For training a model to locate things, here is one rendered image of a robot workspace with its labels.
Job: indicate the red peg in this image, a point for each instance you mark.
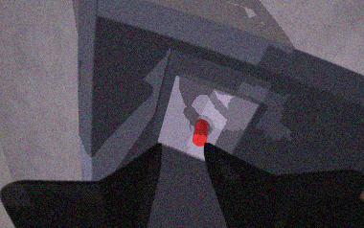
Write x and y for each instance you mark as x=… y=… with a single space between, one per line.
x=200 y=133

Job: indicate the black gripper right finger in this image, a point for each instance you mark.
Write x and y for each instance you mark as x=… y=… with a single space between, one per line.
x=250 y=197

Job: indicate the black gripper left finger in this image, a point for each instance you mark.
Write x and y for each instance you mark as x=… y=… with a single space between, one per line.
x=121 y=200

